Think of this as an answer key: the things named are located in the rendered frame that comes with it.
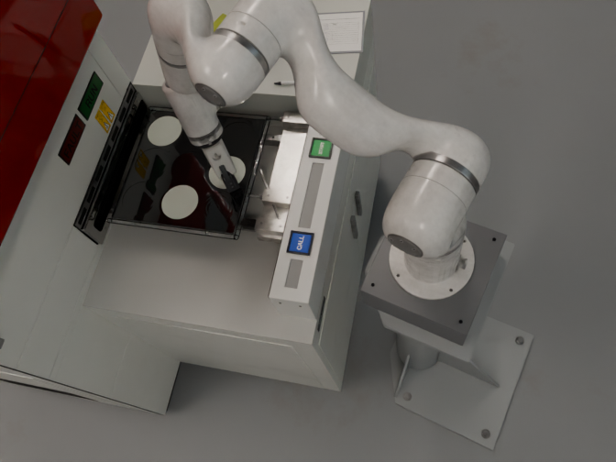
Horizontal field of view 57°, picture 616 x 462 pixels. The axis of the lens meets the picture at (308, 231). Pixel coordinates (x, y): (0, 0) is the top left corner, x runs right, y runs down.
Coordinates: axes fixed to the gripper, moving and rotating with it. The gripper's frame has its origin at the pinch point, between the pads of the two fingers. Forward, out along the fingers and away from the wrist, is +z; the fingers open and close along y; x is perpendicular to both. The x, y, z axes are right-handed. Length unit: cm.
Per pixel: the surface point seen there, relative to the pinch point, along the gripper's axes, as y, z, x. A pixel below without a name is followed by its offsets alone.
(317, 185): -13.6, 1.3, -19.3
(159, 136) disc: 24.8, -6.7, 13.4
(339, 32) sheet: 24, -14, -44
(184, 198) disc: 3.6, 0.9, 12.9
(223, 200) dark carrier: -1.4, 2.9, 3.8
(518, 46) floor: 92, 65, -143
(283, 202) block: -9.7, 4.9, -10.2
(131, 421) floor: 13, 93, 76
